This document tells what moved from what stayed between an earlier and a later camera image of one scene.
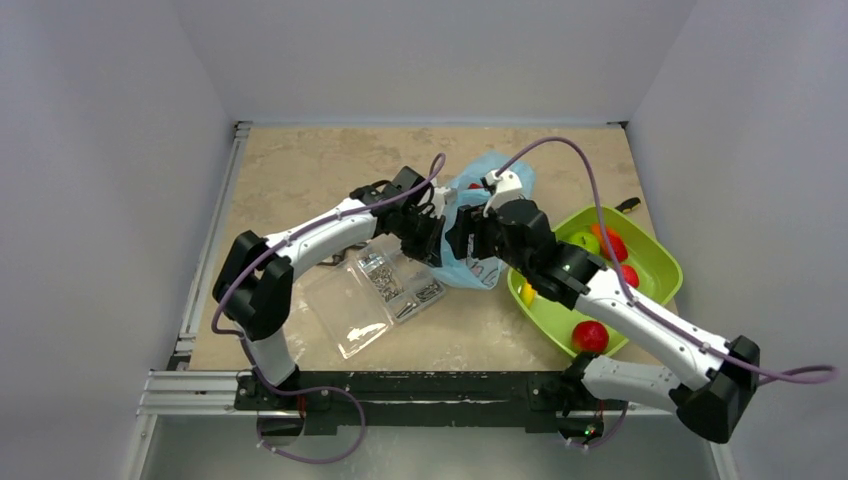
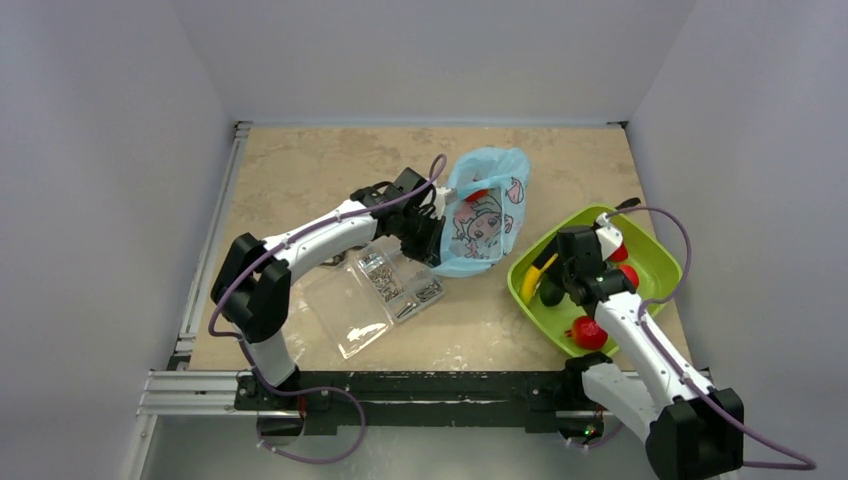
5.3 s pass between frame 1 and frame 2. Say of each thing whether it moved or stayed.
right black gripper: moved
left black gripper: stayed
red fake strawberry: stayed
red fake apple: stayed
